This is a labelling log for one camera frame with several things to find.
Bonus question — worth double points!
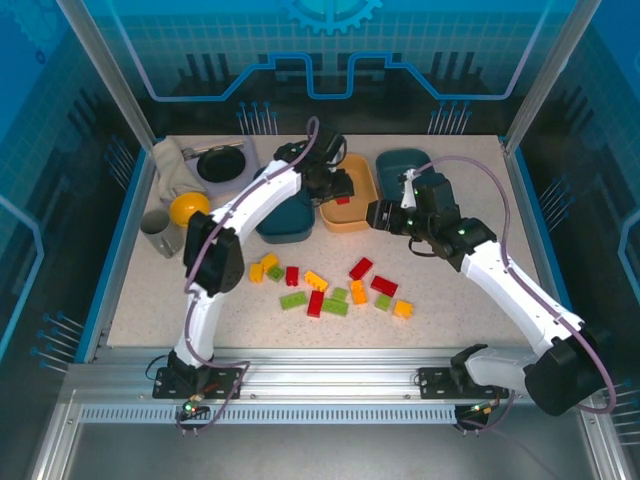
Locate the aluminium rail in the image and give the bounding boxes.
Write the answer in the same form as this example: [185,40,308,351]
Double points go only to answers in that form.
[64,347,601,406]

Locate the grey folded cloth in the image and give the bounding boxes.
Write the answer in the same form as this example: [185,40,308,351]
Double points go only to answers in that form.
[152,138,207,204]

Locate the tan plastic bin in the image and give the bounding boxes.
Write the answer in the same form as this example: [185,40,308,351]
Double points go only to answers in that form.
[319,153,379,235]

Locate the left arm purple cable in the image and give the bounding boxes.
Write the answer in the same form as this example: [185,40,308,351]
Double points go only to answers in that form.
[174,115,321,439]

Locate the slotted cable duct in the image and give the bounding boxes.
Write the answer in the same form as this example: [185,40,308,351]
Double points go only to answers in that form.
[78,404,459,426]

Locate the silver metal utensil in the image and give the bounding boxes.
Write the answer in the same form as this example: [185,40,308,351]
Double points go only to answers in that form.
[181,141,246,160]

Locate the long yellow lego brick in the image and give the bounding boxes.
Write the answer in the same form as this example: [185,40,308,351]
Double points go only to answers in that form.
[303,270,330,293]

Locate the black bowl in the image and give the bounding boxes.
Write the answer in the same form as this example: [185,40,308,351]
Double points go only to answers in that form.
[196,145,248,184]

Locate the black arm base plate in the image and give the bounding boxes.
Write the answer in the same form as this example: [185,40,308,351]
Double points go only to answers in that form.
[153,366,242,401]
[417,366,510,400]

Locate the aluminium frame post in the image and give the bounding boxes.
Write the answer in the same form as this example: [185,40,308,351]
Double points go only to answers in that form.
[502,0,604,154]
[54,0,157,151]

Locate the teal plastic bin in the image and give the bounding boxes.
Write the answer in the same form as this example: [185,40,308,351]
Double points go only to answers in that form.
[374,148,436,206]
[254,167,317,246]

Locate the grey cup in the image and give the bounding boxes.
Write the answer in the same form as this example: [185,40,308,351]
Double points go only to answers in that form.
[139,208,184,260]

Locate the purple mat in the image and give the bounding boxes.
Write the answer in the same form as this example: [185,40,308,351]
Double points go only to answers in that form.
[198,135,261,197]

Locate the yellow bowl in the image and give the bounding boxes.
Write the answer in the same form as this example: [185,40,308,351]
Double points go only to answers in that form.
[168,191,211,229]

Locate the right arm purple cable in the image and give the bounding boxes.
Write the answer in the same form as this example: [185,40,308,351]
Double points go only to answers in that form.
[412,154,619,436]

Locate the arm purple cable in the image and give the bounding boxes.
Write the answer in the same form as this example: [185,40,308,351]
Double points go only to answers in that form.
[412,154,619,436]
[174,115,321,439]

